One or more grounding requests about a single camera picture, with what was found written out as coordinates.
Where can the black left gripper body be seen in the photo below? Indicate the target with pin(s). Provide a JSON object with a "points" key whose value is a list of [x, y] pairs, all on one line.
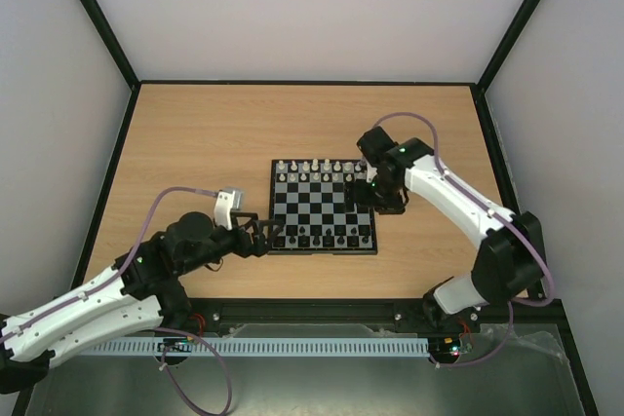
{"points": [[246, 247]]}

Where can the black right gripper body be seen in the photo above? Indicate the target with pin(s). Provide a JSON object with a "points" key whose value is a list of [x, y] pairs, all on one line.
{"points": [[386, 202]]}

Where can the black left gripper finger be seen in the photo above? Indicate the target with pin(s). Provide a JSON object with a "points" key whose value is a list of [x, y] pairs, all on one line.
{"points": [[244, 221], [265, 232]]}

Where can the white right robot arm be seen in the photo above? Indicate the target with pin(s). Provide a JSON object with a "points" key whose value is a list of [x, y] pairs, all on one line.
{"points": [[509, 245]]}

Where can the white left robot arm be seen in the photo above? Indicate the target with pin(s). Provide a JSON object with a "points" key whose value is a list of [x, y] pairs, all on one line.
{"points": [[140, 291]]}

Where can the black grey chess board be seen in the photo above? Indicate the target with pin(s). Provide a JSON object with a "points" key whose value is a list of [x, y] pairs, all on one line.
{"points": [[317, 205]]}

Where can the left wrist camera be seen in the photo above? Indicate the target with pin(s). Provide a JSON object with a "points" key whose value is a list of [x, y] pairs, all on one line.
{"points": [[228, 200]]}

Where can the black enclosure frame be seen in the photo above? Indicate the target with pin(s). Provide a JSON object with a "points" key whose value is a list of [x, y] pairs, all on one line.
{"points": [[344, 311]]}

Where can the light blue cable duct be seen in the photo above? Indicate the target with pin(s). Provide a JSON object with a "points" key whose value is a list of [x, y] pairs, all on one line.
{"points": [[264, 347]]}

